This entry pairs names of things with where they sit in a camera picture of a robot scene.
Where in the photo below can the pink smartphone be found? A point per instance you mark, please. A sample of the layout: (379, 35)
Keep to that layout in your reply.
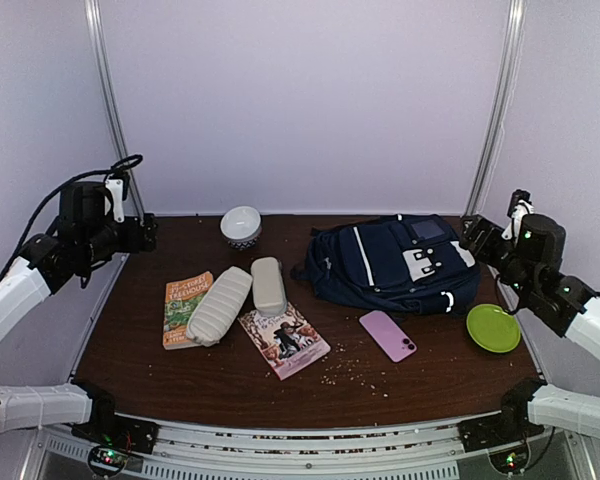
(388, 336)

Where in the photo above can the grey hard pencil case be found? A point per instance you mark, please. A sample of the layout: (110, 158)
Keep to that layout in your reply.
(268, 289)

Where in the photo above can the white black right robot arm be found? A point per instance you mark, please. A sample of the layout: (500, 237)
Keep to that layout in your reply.
(528, 259)

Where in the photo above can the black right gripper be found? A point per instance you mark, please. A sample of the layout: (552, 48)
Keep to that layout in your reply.
(491, 230)

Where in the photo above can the right aluminium frame post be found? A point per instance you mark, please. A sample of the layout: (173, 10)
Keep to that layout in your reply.
(501, 100)

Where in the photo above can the left aluminium frame post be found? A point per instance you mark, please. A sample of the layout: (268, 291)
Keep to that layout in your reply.
(96, 32)

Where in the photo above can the navy blue student backpack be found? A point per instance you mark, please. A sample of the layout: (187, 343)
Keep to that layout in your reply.
(411, 264)

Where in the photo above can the white patterned ceramic bowl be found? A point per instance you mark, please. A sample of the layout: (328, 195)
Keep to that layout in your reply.
(241, 227)

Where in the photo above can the white quilted pencil pouch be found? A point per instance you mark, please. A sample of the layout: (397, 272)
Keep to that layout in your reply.
(219, 308)

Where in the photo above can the orange green treehouse book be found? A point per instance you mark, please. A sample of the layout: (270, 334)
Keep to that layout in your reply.
(181, 299)

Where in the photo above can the green plate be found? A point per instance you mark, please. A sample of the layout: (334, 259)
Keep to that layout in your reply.
(493, 329)

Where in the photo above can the aluminium frame post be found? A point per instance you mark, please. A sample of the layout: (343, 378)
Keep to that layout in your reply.
(96, 32)
(501, 100)

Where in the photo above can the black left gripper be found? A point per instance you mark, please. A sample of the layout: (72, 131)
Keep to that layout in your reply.
(147, 242)

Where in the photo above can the front aluminium rail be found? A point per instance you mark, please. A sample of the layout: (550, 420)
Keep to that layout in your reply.
(431, 450)

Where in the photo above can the pink Shakespeare story book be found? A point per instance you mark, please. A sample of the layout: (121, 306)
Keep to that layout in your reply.
(287, 342)

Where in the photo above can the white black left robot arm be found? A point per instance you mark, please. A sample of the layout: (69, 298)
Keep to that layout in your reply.
(90, 228)

